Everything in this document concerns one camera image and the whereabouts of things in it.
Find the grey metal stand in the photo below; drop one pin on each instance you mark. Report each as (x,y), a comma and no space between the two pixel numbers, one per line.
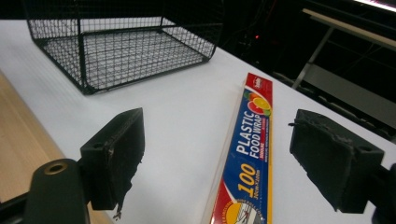
(345,62)

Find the blue and red food wrap box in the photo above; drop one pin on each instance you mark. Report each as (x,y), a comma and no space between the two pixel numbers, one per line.
(249,161)

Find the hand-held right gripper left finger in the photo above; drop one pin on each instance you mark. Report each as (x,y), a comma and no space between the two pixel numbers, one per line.
(116,155)

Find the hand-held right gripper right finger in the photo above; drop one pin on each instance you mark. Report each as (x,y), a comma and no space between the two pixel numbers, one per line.
(333,161)

